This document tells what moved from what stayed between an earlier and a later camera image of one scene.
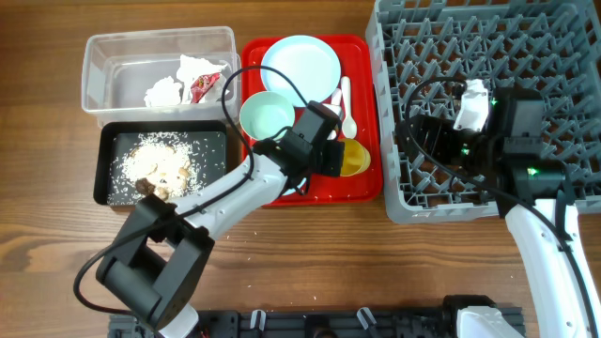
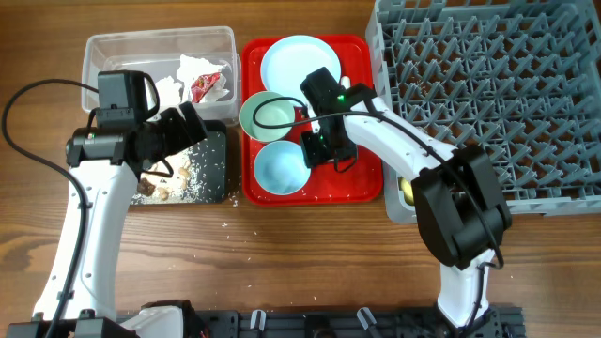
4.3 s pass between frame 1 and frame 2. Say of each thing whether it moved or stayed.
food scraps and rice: stayed
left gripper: moved
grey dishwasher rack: stayed
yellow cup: moved
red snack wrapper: stayed
